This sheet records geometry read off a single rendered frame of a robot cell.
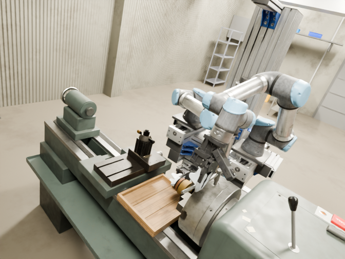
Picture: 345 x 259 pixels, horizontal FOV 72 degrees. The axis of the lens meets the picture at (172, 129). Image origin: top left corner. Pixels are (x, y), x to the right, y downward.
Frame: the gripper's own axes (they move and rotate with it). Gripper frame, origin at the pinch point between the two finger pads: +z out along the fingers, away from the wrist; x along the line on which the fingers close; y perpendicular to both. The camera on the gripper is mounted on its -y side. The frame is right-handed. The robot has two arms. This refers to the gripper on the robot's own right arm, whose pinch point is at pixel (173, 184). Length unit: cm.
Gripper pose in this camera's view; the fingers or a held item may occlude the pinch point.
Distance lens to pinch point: 122.2
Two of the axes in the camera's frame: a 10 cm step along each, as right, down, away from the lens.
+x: 2.4, -8.7, -4.3
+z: -6.7, 1.7, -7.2
